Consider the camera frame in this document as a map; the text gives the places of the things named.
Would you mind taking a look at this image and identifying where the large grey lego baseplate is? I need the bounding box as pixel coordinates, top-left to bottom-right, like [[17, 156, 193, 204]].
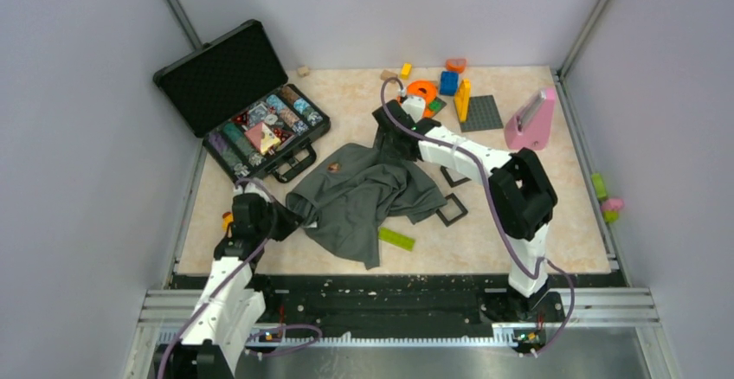
[[460, 95, 504, 132]]

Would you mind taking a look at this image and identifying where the orange curved toy piece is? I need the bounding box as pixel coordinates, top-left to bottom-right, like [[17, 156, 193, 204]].
[[445, 58, 467, 74]]

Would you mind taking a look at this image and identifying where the black open poker chip case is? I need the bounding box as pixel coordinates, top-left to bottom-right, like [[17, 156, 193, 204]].
[[152, 19, 331, 183]]

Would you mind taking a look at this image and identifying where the white cable duct rail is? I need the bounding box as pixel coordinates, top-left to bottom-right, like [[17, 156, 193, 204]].
[[156, 329, 518, 348]]

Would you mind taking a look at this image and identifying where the black square frame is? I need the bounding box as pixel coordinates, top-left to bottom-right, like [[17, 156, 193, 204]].
[[440, 166, 471, 189], [436, 193, 468, 228]]

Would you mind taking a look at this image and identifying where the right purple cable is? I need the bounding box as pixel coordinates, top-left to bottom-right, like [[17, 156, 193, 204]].
[[380, 76, 576, 357]]

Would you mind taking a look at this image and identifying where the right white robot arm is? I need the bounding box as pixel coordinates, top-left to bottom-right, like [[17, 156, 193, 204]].
[[372, 100, 558, 320]]

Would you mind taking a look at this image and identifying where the small beige wooden cube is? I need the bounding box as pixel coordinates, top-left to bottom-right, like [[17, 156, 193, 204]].
[[296, 66, 311, 77]]

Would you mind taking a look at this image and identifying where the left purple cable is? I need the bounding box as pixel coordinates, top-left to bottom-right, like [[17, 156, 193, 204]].
[[156, 178, 324, 379]]

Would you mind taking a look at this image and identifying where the pink wedge stand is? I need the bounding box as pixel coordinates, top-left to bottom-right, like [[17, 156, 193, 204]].
[[504, 87, 557, 151]]

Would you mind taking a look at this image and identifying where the purple cable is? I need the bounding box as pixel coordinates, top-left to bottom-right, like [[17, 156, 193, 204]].
[[156, 178, 324, 379], [380, 76, 576, 357]]

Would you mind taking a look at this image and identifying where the blue lego block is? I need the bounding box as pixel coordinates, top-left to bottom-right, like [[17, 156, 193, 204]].
[[439, 71, 460, 96]]

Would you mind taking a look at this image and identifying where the grey t-shirt garment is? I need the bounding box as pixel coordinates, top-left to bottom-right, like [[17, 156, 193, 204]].
[[286, 143, 447, 270]]

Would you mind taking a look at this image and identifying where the small yellow block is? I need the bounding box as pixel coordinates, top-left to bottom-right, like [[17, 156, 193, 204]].
[[399, 63, 412, 80]]

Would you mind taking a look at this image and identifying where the small green lego brick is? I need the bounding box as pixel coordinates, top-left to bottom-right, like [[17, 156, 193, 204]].
[[427, 99, 444, 112]]

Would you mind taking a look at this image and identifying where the pink yellow card box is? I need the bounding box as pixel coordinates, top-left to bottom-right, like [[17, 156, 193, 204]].
[[245, 121, 282, 155]]

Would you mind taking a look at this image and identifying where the orange letter e block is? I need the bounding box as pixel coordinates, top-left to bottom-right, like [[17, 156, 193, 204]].
[[397, 80, 438, 121]]

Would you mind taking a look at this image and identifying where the yellow red toy car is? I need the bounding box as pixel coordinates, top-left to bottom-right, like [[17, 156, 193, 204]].
[[222, 211, 234, 238]]

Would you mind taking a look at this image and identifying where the small dark grey baseplate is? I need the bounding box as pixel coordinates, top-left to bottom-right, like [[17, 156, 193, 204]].
[[424, 97, 447, 118]]

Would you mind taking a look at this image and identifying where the yellow upright lego block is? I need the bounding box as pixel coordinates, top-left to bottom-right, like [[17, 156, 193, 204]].
[[454, 79, 472, 123]]

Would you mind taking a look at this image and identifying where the lime green lego brick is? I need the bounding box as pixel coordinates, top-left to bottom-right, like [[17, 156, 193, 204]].
[[378, 227, 415, 252]]

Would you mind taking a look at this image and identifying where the pink block outside table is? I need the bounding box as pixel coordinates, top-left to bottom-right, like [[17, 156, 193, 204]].
[[601, 197, 625, 212]]

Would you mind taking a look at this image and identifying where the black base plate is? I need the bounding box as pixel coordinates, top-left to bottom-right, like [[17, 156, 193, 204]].
[[171, 273, 626, 340]]

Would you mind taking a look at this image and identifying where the green block outside table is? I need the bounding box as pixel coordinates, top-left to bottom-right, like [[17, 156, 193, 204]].
[[590, 172, 608, 202]]

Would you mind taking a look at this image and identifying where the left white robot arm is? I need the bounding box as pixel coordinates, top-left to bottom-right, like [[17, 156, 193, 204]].
[[153, 178, 301, 378]]

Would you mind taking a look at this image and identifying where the tan wooden block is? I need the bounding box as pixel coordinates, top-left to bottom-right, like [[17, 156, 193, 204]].
[[380, 69, 399, 81]]

